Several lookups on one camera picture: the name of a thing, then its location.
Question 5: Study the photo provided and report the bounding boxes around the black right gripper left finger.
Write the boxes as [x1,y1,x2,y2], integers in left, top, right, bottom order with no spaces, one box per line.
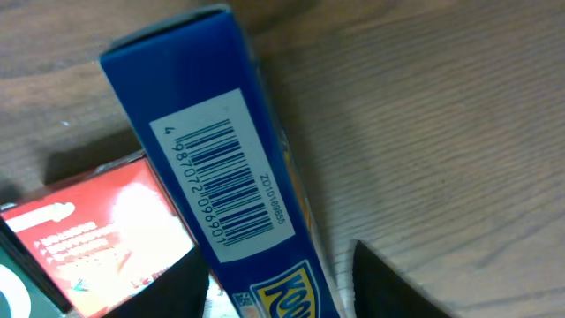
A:
[104,246,209,318]

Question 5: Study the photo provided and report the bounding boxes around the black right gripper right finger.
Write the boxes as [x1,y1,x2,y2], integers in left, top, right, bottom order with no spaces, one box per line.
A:
[352,240,451,318]

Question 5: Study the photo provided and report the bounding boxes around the red white medicine box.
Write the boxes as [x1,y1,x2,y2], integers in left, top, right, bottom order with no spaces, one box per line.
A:
[1,155,220,317]

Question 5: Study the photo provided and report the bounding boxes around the blue Kool Fever box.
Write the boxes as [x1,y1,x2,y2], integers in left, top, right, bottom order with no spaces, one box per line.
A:
[99,4,343,318]

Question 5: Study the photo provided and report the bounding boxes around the small green round-logo box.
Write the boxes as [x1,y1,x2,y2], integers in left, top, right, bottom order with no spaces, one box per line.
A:
[1,221,72,318]

